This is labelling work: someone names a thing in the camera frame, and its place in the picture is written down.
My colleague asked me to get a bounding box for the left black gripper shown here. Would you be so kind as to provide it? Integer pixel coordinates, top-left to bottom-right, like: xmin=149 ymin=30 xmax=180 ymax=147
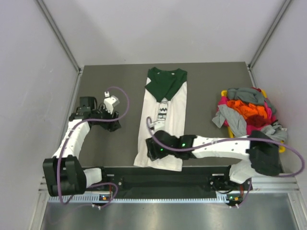
xmin=93 ymin=104 xmax=122 ymax=132

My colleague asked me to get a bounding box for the white and green t shirt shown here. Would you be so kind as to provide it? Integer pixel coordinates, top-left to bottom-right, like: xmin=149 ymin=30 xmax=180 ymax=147
xmin=133 ymin=67 xmax=188 ymax=172

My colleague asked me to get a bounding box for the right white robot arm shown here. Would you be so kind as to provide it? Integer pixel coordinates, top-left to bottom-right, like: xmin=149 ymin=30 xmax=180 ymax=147
xmin=146 ymin=130 xmax=280 ymax=190

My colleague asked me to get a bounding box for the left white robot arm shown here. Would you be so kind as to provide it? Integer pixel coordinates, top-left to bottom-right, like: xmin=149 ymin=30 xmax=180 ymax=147
xmin=43 ymin=95 xmax=121 ymax=197

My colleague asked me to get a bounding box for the light grey t shirt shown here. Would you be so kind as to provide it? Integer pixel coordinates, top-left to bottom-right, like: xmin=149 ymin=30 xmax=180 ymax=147
xmin=212 ymin=101 xmax=288 ymax=142

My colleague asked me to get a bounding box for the yellow plastic basket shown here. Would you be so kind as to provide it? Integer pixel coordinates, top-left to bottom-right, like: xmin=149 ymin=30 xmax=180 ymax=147
xmin=219 ymin=89 xmax=286 ymax=153

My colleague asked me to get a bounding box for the pink t shirt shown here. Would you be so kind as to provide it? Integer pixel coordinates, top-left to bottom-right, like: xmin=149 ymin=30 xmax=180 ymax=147
xmin=212 ymin=96 xmax=276 ymax=138

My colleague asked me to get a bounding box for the orange t shirt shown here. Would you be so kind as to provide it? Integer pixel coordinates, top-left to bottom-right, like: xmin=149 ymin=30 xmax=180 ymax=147
xmin=226 ymin=100 xmax=268 ymax=119

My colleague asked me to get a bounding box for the dark red t shirt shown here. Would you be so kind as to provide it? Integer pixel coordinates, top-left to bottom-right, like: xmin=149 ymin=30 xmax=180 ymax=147
xmin=246 ymin=115 xmax=272 ymax=127

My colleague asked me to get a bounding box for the grey t shirt top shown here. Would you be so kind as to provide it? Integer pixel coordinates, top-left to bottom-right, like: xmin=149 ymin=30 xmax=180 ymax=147
xmin=227 ymin=88 xmax=277 ymax=114

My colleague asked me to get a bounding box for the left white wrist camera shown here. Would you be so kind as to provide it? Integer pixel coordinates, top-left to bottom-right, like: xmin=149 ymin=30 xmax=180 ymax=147
xmin=103 ymin=91 xmax=119 ymax=115

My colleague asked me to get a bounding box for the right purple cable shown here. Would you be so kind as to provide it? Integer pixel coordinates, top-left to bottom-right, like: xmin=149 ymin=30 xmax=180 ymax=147
xmin=146 ymin=116 xmax=307 ymax=208

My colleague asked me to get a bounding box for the slotted grey cable duct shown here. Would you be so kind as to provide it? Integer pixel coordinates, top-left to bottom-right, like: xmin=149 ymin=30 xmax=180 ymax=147
xmin=47 ymin=193 xmax=243 ymax=204

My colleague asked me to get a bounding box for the aluminium frame rail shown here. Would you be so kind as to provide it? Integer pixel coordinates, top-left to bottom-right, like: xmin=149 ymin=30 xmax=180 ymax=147
xmin=38 ymin=173 xmax=300 ymax=194

